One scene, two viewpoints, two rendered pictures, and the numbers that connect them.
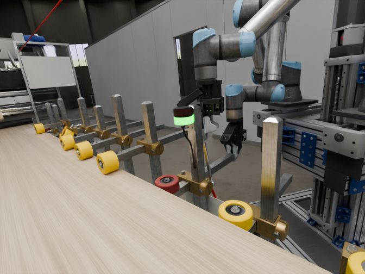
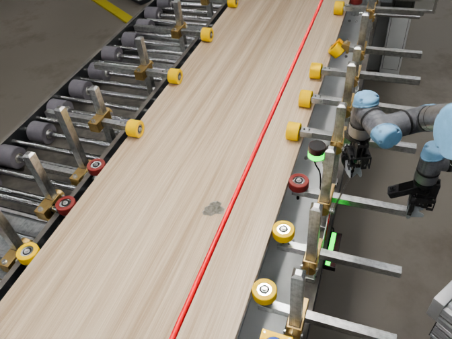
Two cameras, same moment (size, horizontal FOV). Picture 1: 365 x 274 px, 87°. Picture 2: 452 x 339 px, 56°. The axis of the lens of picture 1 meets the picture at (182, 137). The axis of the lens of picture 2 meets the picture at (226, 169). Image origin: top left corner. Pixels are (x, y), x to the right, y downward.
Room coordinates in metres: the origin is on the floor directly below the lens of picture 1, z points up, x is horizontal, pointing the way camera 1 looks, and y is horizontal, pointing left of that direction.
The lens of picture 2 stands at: (-0.11, -0.91, 2.13)
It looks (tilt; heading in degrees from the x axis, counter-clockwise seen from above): 44 degrees down; 69
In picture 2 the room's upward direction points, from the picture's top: 7 degrees counter-clockwise
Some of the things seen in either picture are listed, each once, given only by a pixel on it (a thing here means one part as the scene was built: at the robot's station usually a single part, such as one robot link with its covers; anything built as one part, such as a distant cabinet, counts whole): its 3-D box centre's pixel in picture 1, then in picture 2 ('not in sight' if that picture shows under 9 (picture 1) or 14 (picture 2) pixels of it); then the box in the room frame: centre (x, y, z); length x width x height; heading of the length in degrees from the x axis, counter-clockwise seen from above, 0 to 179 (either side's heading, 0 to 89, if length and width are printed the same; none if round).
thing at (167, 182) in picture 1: (168, 193); (298, 189); (0.58, 0.06, 0.85); 0.08 x 0.08 x 0.11
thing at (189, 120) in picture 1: (183, 119); (316, 153); (0.59, -0.01, 1.10); 0.06 x 0.06 x 0.02
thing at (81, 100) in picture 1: (88, 131); (359, 56); (1.34, 0.66, 0.93); 0.04 x 0.04 x 0.48; 44
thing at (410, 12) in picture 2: (71, 121); (380, 9); (1.76, 1.00, 0.95); 0.50 x 0.04 x 0.04; 134
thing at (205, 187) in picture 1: (193, 184); (324, 198); (0.64, -0.03, 0.84); 0.14 x 0.06 x 0.05; 44
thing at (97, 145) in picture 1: (128, 135); (359, 103); (1.05, 0.30, 0.95); 0.50 x 0.04 x 0.04; 134
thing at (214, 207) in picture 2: not in sight; (212, 206); (0.22, 0.11, 0.91); 0.09 x 0.07 x 0.02; 169
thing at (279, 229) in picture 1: (260, 220); (312, 255); (0.46, -0.20, 0.81); 0.14 x 0.06 x 0.05; 44
